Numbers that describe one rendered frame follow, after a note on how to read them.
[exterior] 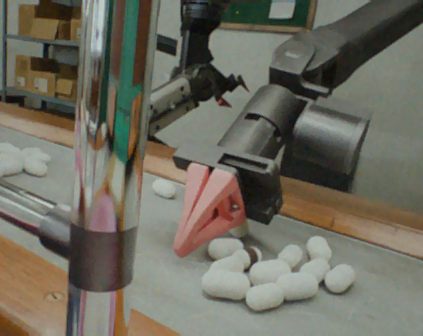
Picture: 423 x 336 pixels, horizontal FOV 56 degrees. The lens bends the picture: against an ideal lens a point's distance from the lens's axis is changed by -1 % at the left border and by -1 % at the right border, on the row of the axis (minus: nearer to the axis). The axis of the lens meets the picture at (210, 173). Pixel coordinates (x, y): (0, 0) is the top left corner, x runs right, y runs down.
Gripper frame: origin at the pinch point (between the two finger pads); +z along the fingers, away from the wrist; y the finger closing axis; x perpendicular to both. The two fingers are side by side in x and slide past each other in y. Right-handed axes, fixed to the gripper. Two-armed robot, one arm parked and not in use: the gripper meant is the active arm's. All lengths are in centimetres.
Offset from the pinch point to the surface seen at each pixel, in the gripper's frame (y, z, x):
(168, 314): 3.9, 6.2, -2.9
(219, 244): 2.1, -2.2, 1.6
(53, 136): -45.6, -15.3, 13.7
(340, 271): 12.2, -4.7, 3.3
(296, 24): -78, -192, 93
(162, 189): -12.2, -9.2, 8.0
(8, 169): -29.4, -0.9, 1.8
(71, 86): -230, -127, 116
